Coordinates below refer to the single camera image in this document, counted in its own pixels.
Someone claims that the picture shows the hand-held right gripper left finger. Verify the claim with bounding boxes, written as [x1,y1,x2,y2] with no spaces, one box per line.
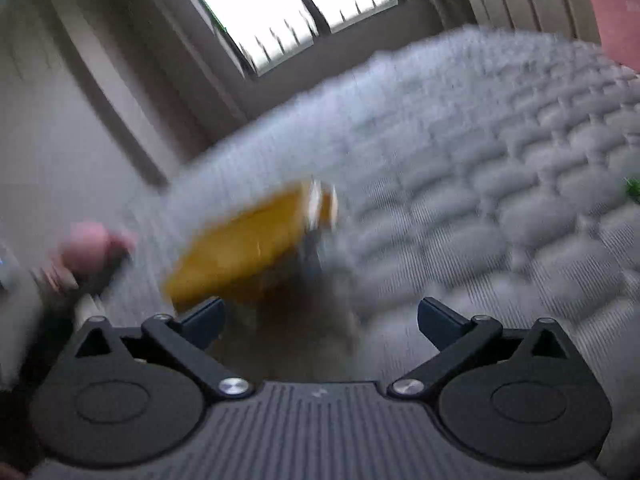
[74,296,256,402]

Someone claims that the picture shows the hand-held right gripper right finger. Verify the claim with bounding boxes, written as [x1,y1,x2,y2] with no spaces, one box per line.
[387,296,571,402]

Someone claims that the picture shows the yellow container lid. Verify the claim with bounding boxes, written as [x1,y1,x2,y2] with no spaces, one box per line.
[162,177,341,314]

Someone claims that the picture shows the pink plush toy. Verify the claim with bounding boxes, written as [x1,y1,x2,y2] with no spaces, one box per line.
[30,220,139,291]

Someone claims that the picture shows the grey quilted bedspread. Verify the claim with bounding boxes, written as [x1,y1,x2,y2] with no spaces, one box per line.
[75,25,640,463]

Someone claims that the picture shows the window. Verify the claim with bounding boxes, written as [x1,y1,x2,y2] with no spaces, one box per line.
[170,0,407,79]

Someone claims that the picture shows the pink cushion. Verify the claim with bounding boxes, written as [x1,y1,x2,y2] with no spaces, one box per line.
[575,0,640,74]

